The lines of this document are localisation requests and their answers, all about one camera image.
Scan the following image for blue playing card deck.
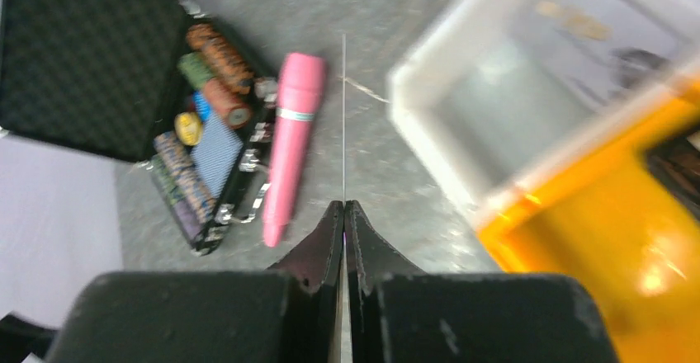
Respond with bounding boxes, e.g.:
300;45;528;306
191;115;243;198

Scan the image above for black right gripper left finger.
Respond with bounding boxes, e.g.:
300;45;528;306
47;201;343;362

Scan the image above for loose black white chips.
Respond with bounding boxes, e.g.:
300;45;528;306
253;77;278;101

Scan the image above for green purple chip stack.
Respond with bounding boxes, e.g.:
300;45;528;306
150;154;201;245

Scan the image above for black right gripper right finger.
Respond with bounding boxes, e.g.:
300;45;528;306
344;200;618;362

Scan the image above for pink cylindrical device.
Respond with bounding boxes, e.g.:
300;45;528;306
262;53;325;248

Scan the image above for orange black chip stack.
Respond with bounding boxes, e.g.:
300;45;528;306
186;23;255;96

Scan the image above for blue dealer button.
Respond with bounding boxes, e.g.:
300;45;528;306
192;91;212;123

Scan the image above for black card in yellow bin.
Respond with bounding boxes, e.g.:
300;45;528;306
646;129;699;220

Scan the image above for green red chip stack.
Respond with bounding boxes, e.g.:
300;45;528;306
177;53;253;130

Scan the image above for white plastic bin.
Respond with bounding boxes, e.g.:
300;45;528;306
387;0;699;229

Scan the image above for blue orange chip stack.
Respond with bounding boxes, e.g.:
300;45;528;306
154;132;215;224

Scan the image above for yellow plastic bin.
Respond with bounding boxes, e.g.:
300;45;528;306
476;78;699;362

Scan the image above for black poker chip case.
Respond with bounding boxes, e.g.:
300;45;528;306
1;0;277;255

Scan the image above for white card in white bin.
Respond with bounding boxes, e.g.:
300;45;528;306
512;0;687;109

